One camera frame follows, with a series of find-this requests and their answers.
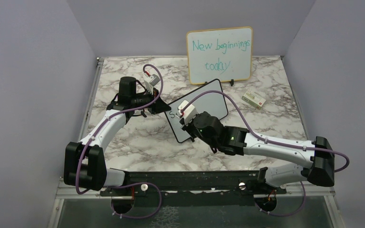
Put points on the white green eraser box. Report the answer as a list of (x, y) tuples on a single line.
[(253, 99)]

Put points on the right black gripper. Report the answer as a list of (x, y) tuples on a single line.
[(187, 128)]

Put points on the yellow framed whiteboard with writing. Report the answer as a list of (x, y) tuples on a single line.
[(223, 54)]

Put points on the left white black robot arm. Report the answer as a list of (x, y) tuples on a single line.
[(85, 166)]

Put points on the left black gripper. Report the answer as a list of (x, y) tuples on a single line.
[(158, 106)]

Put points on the black aluminium base frame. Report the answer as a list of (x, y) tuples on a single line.
[(209, 199)]

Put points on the black framed whiteboard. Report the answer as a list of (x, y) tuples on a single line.
[(213, 103)]

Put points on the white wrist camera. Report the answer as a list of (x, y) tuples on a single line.
[(186, 112), (150, 82)]

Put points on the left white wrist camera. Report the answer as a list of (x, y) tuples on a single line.
[(150, 82)]

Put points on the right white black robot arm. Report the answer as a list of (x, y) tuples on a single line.
[(307, 160)]

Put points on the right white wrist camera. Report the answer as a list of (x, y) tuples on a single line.
[(186, 112)]

